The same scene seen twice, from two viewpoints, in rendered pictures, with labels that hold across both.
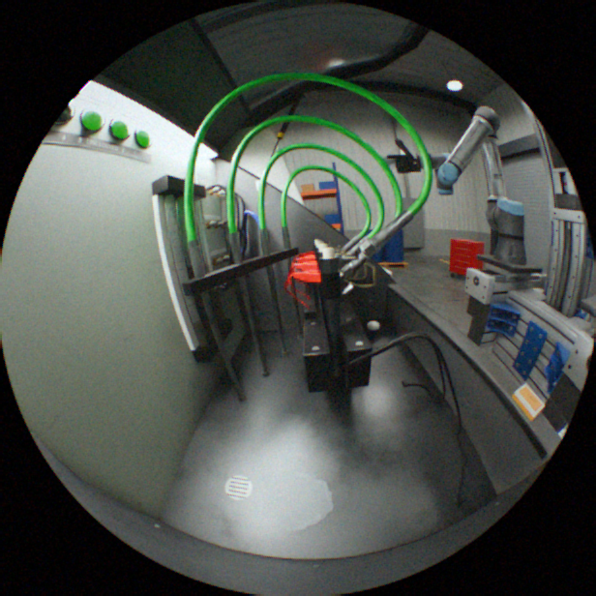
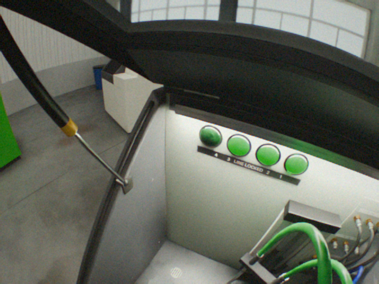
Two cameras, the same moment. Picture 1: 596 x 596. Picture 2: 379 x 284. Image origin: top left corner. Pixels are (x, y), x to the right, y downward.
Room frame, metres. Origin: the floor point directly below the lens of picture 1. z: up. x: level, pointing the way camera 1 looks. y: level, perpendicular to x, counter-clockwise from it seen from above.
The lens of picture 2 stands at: (0.15, -0.06, 1.56)
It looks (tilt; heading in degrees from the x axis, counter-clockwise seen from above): 32 degrees down; 109
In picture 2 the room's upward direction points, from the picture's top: 5 degrees clockwise
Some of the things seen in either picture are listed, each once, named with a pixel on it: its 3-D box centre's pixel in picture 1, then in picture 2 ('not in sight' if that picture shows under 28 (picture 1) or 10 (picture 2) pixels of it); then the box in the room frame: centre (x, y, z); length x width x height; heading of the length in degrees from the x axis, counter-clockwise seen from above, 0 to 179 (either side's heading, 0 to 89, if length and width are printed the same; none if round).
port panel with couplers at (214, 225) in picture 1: (218, 223); (346, 245); (0.53, 0.19, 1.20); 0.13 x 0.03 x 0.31; 175
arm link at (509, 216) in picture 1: (510, 217); not in sight; (0.39, -0.81, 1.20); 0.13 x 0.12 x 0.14; 142
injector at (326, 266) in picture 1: (341, 323); not in sight; (0.26, -0.06, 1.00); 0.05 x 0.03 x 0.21; 85
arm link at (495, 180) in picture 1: (494, 170); not in sight; (0.49, -0.89, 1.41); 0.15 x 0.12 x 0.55; 142
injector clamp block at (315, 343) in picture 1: (329, 334); not in sight; (0.38, -0.06, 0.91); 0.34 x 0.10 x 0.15; 175
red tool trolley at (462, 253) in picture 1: (466, 259); not in sight; (2.92, -3.70, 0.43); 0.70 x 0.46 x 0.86; 13
